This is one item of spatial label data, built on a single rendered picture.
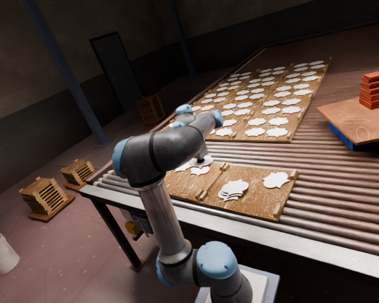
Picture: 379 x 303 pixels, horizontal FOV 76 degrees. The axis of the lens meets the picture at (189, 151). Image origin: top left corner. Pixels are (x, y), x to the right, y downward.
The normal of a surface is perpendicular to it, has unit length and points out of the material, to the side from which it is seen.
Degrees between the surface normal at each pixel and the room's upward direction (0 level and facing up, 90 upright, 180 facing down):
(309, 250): 0
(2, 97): 90
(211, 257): 7
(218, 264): 7
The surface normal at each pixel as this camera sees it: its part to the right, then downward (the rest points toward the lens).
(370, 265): -0.29, -0.84
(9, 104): 0.83, 0.00
